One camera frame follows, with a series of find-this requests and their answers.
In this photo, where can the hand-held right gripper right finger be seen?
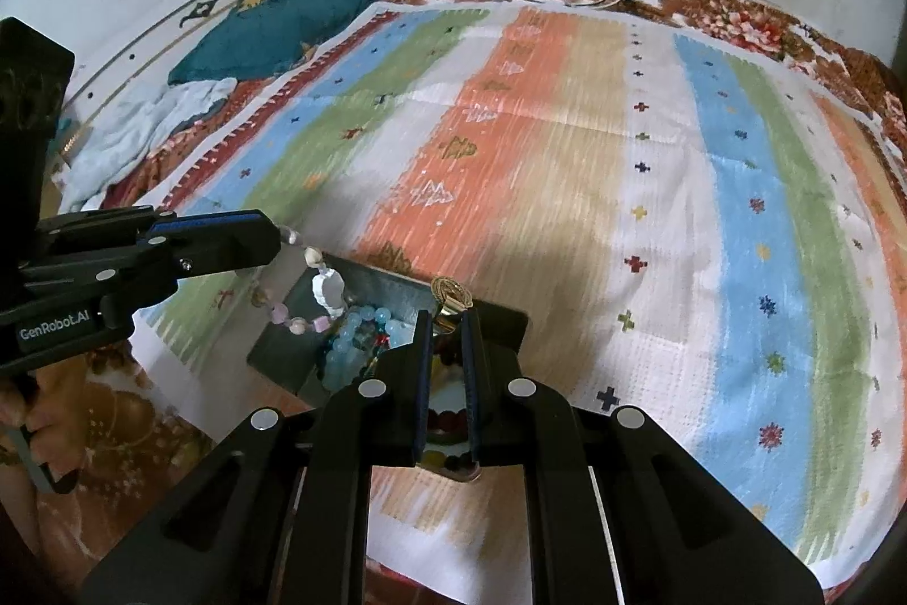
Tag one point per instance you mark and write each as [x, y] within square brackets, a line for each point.
[471, 399]

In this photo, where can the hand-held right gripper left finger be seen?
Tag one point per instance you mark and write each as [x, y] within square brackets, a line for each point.
[425, 392]

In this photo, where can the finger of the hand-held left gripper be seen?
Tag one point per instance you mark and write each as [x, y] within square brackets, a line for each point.
[227, 247]
[198, 222]

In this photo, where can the jewelry box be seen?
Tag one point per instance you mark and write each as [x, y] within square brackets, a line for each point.
[382, 286]

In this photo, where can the person's left hand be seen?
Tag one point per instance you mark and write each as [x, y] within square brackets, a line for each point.
[10, 406]

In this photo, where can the light blue cloth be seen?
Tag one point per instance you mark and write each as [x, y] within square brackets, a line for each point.
[142, 130]

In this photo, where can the white panel with gold trim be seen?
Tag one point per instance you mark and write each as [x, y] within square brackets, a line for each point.
[142, 45]

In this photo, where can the teal pillow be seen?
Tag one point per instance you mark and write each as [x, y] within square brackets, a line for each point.
[283, 9]

